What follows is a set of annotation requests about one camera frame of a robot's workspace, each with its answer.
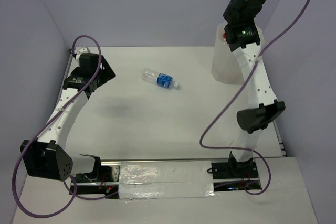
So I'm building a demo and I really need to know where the white plastic bin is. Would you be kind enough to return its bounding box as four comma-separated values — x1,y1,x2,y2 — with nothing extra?
211,23,264,85

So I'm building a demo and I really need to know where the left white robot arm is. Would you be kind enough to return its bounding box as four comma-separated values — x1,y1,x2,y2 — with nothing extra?
23,52,116,182

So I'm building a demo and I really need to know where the silver tape sheet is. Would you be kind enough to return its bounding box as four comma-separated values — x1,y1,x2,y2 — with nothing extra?
118,161,215,199

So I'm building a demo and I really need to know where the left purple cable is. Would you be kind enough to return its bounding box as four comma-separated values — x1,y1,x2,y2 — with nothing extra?
12,35,103,218

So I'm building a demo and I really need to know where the red cap water bottle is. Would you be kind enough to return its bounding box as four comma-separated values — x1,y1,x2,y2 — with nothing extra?
223,33,228,45

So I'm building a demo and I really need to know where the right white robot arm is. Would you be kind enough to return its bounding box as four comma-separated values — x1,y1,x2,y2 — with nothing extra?
223,0,285,177

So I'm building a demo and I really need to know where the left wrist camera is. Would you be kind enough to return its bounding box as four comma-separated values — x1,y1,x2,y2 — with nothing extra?
75,47,90,56

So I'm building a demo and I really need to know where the blue label clear bottle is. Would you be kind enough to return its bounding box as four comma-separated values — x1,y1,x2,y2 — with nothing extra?
141,68,180,90

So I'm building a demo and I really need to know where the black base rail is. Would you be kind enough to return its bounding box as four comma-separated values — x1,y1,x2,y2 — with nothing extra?
70,160,262,200

